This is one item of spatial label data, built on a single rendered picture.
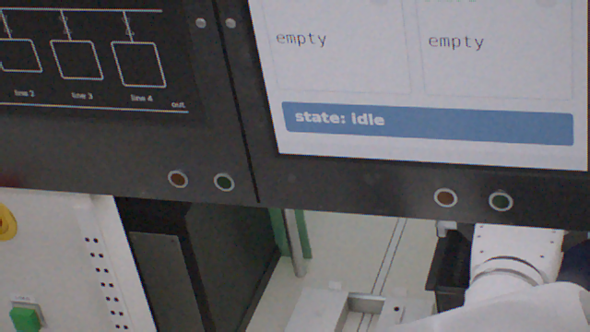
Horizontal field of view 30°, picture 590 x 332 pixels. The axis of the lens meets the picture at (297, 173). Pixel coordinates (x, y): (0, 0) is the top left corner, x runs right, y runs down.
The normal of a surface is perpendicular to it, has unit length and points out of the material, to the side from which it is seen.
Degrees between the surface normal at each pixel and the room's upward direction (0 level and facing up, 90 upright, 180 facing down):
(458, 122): 90
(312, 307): 0
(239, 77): 90
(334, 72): 90
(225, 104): 90
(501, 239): 3
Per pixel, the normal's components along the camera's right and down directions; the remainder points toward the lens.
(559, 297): 0.50, -0.70
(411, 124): -0.30, 0.60
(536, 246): -0.04, -0.77
